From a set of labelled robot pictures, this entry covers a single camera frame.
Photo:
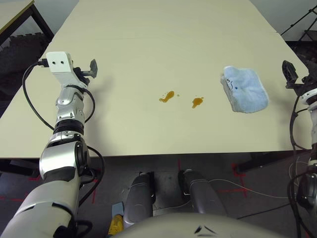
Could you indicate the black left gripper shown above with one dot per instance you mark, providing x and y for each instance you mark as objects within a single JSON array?
[{"x": 79, "y": 74}]

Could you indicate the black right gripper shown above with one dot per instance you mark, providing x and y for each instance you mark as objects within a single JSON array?
[{"x": 305, "y": 84}]

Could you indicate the light blue fluffy rag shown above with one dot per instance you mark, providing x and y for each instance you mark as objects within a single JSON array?
[{"x": 247, "y": 91}]

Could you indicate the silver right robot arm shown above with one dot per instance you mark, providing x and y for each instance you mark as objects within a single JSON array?
[{"x": 312, "y": 124}]

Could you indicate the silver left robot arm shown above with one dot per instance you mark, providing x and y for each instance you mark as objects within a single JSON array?
[{"x": 59, "y": 158}]

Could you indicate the black foam puzzle mat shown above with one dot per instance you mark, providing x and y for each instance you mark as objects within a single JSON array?
[
  {"x": 305, "y": 52},
  {"x": 15, "y": 54}
]

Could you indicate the black tripod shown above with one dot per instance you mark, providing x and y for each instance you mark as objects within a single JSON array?
[{"x": 292, "y": 26}]

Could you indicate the large brown liquid spill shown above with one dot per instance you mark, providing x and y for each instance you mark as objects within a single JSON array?
[{"x": 169, "y": 95}]

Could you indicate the black table foot bar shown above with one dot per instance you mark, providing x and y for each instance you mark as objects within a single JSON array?
[
  {"x": 15, "y": 168},
  {"x": 260, "y": 160}
]

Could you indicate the small brown liquid spill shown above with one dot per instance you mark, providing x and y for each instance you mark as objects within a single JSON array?
[{"x": 196, "y": 101}]

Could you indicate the beige side table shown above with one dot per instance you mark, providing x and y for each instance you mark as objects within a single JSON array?
[{"x": 12, "y": 12}]

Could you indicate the grey left robot leg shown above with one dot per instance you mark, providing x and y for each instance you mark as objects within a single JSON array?
[{"x": 138, "y": 198}]

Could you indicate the grey robot leg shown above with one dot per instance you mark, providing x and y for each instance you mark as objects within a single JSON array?
[
  {"x": 203, "y": 193},
  {"x": 138, "y": 198}
]

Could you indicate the blue flat piece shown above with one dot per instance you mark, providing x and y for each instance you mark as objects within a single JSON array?
[{"x": 118, "y": 208}]

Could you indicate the grey right robot leg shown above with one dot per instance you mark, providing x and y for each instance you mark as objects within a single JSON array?
[{"x": 203, "y": 193}]

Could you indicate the grey robot torso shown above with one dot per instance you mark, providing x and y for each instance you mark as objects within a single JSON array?
[{"x": 198, "y": 225}]

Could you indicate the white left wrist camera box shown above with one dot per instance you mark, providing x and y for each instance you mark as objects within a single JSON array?
[{"x": 58, "y": 62}]

